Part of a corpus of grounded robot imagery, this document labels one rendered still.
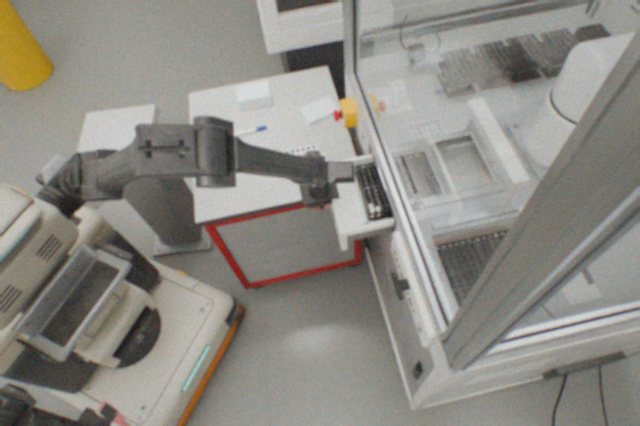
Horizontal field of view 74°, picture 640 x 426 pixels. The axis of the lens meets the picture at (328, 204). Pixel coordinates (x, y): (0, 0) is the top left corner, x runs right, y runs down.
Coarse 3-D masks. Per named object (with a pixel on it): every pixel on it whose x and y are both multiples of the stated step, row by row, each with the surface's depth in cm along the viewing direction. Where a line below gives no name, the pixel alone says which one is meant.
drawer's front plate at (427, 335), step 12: (396, 240) 113; (396, 252) 115; (396, 264) 119; (408, 264) 109; (408, 276) 107; (408, 300) 114; (420, 300) 104; (420, 312) 102; (420, 324) 105; (420, 336) 108; (432, 336) 100
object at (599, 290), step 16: (624, 240) 45; (608, 256) 48; (624, 256) 50; (592, 272) 53; (608, 272) 55; (624, 272) 56; (576, 288) 58; (592, 288) 60; (608, 288) 63; (624, 288) 65; (544, 304) 62; (560, 304) 65; (576, 304) 67; (592, 304) 70; (608, 304) 73; (624, 304) 76; (528, 320) 70; (544, 320) 73; (560, 320) 76; (576, 320) 80; (512, 336) 79
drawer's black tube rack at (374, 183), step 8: (368, 168) 129; (376, 168) 132; (360, 176) 132; (368, 176) 128; (376, 176) 127; (360, 184) 130; (368, 184) 126; (376, 184) 129; (376, 192) 124; (384, 192) 128; (368, 200) 127; (376, 200) 123; (384, 200) 123; (384, 208) 124; (368, 216) 124; (376, 216) 123; (384, 216) 124
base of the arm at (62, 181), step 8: (72, 160) 97; (80, 160) 98; (64, 168) 93; (56, 176) 94; (64, 176) 93; (48, 184) 94; (56, 184) 95; (64, 184) 93; (64, 192) 94; (72, 192) 93; (80, 192) 92; (72, 200) 97; (80, 200) 98; (80, 208) 98
